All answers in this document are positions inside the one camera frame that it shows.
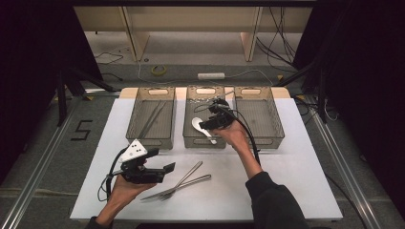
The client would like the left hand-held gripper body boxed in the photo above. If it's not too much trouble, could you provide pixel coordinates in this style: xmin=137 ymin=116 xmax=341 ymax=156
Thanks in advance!
xmin=119 ymin=138 xmax=167 ymax=185

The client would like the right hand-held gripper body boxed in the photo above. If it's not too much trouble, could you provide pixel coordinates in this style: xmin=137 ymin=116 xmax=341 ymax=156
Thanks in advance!
xmin=203 ymin=91 xmax=239 ymax=131

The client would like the white ceramic soup spoon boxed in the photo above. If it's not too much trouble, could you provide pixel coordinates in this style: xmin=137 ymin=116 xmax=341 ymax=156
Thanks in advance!
xmin=191 ymin=116 xmax=218 ymax=146

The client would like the smoky clear plastic bin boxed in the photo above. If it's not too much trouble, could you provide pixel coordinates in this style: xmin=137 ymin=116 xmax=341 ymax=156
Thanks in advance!
xmin=233 ymin=86 xmax=286 ymax=150
xmin=125 ymin=86 xmax=177 ymax=151
xmin=182 ymin=85 xmax=229 ymax=150

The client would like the silver metal fork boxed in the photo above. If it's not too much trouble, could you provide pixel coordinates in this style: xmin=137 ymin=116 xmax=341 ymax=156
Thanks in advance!
xmin=159 ymin=160 xmax=203 ymax=202

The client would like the dark metal chopstick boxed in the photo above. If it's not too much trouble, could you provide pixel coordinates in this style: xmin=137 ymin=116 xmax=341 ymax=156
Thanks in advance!
xmin=138 ymin=100 xmax=161 ymax=139
xmin=142 ymin=100 xmax=168 ymax=139

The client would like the person's right hand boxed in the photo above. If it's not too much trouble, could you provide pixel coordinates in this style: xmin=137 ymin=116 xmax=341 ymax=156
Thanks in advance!
xmin=210 ymin=119 xmax=251 ymax=155

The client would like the person's left hand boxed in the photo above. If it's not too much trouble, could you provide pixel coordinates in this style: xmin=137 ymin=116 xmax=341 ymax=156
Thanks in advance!
xmin=106 ymin=174 xmax=158 ymax=212

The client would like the white power strip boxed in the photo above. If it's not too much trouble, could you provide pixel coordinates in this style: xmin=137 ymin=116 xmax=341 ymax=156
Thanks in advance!
xmin=197 ymin=72 xmax=226 ymax=81

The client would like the white table mat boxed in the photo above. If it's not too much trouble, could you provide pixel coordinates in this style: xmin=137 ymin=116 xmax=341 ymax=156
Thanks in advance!
xmin=70 ymin=96 xmax=344 ymax=222

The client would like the yellow tape roll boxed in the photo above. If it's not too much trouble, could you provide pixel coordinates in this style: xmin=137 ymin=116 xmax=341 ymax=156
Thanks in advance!
xmin=150 ymin=64 xmax=168 ymax=77

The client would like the black metal stand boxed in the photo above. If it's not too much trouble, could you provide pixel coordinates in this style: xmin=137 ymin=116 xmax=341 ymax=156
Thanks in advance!
xmin=55 ymin=66 xmax=117 ymax=127
xmin=274 ymin=60 xmax=330 ymax=124

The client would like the beige wooden shelf unit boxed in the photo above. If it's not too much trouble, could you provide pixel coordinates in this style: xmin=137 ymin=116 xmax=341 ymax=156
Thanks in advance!
xmin=73 ymin=6 xmax=314 ymax=63

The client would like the dark curtain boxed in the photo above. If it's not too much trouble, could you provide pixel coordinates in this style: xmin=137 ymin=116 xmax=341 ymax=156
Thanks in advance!
xmin=291 ymin=0 xmax=405 ymax=220
xmin=0 ymin=0 xmax=103 ymax=185

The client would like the left hand-held gripper black cable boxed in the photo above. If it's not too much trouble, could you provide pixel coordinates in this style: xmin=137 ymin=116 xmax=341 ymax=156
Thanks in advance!
xmin=97 ymin=148 xmax=129 ymax=203

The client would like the hand-held gripper black cable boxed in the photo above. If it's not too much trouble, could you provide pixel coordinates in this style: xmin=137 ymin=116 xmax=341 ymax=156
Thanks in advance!
xmin=193 ymin=100 xmax=263 ymax=168
xmin=97 ymin=148 xmax=129 ymax=203

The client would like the right hand-held gripper black cable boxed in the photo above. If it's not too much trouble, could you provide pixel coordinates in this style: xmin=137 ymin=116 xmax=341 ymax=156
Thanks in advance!
xmin=193 ymin=100 xmax=263 ymax=168

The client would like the white power strip cable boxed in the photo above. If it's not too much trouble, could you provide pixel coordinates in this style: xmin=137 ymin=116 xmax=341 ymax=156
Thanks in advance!
xmin=137 ymin=58 xmax=275 ymax=88

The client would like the bundle of black cables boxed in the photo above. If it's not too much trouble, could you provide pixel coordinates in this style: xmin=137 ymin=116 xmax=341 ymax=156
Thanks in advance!
xmin=256 ymin=6 xmax=299 ymax=73

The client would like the aluminium floor rail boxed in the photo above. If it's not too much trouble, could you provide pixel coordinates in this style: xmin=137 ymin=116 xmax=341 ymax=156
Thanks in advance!
xmin=0 ymin=96 xmax=79 ymax=229
xmin=304 ymin=94 xmax=385 ymax=229

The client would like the thin black floor cable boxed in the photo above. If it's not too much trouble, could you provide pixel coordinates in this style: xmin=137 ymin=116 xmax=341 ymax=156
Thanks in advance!
xmin=94 ymin=52 xmax=124 ymax=66

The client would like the thick black floor cable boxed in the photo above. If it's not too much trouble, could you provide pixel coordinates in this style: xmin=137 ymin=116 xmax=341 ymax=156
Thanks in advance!
xmin=324 ymin=172 xmax=369 ymax=229

